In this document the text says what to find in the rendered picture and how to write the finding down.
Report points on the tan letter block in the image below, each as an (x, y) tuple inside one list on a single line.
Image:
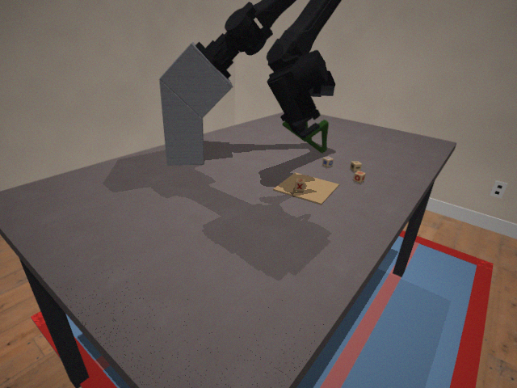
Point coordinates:
[(327, 162), (300, 184), (356, 166), (359, 177)]

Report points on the tan flat mat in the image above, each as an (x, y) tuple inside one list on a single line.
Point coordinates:
[(316, 190)]

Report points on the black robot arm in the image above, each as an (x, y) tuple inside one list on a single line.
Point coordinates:
[(307, 70)]

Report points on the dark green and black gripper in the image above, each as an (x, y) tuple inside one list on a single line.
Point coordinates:
[(297, 123)]

